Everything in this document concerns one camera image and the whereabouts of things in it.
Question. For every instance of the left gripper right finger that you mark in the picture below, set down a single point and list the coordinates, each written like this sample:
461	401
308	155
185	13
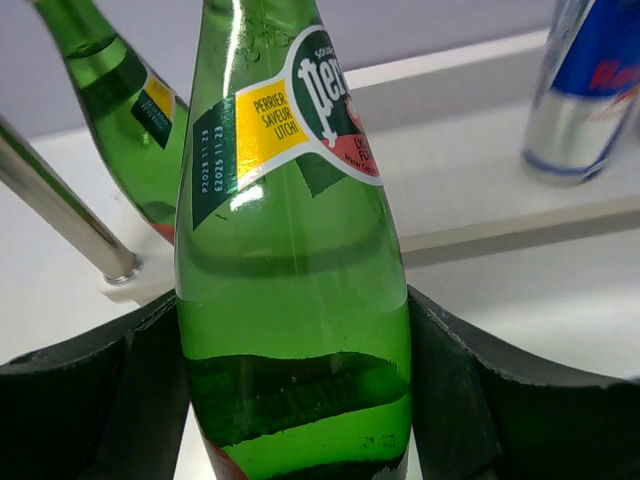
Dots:
486	409

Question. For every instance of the silver energy can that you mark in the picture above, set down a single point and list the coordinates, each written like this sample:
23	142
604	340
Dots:
587	87

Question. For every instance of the green glass bottle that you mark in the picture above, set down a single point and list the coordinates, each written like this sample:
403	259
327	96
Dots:
136	120
291	293

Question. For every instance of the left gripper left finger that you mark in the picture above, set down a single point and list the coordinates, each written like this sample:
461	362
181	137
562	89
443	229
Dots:
110	403

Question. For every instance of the white two-tier shelf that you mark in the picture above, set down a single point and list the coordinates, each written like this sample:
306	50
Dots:
446	131

